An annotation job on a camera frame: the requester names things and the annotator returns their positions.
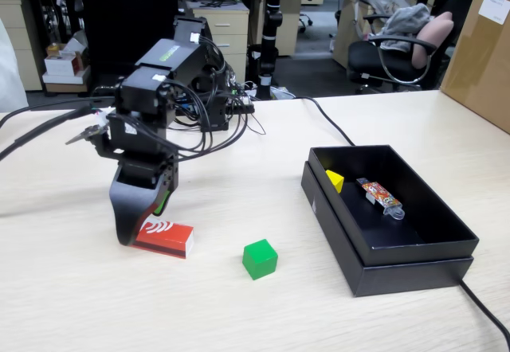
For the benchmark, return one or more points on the beige drawer cabinet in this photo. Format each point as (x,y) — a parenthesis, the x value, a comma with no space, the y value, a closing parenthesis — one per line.
(30,29)

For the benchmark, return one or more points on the colourful stick in clear case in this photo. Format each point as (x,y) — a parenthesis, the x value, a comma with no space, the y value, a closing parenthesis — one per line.
(378,194)

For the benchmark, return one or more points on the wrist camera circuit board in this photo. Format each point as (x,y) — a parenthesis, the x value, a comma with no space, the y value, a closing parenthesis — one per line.
(89,133)

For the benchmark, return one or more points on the red and white carton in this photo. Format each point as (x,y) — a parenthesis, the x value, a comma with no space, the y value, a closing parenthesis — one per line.
(171,238)

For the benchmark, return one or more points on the black chrome-frame office chair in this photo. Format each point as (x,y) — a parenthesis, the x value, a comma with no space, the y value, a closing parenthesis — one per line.
(366,55)

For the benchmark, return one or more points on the large labelled cardboard box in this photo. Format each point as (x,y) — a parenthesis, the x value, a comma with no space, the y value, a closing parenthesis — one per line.
(478,69)

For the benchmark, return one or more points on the yellow cube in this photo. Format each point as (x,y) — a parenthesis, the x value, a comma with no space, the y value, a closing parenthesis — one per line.
(336,180)

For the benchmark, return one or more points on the pink cushion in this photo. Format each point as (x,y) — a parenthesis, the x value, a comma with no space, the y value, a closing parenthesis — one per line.
(432,37)

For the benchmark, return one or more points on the brown cardboard box behind chair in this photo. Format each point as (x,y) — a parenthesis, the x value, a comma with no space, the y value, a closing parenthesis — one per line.
(342,41)

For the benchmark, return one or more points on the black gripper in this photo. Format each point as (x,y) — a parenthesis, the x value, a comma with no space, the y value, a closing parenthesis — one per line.
(135,141)

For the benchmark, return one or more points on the black pole with white rings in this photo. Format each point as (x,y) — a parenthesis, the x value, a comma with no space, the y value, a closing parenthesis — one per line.
(271,21)

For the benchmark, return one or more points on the white paper label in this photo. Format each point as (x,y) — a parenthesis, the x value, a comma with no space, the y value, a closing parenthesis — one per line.
(494,7)

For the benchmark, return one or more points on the grey garment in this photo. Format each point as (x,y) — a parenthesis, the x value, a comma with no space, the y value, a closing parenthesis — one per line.
(406,21)

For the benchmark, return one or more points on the open white paper box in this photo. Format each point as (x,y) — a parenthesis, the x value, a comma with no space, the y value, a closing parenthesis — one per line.
(75,43)

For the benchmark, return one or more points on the black open box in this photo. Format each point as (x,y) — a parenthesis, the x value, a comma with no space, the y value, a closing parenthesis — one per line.
(414,278)

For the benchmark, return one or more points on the black high-back office chair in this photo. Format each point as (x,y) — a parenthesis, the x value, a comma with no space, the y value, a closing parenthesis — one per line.
(127,9)

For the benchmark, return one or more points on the white carton with red side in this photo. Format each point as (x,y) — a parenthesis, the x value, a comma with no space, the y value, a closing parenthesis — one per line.
(60,65)

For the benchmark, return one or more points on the green cube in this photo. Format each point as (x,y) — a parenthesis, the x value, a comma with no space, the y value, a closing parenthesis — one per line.
(259,260)

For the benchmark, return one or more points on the person in white clothing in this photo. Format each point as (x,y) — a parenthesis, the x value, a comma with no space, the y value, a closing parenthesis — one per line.
(10,77)

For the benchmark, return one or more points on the black cardboard box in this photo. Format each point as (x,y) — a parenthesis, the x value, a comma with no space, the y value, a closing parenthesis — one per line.
(422,254)

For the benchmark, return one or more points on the flat white box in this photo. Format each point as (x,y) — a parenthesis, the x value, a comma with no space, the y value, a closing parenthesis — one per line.
(67,79)

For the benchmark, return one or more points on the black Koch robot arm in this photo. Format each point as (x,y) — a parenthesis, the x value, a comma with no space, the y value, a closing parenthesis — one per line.
(171,57)

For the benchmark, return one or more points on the plain beige cabinet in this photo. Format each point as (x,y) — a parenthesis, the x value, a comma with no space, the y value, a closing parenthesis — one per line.
(291,21)

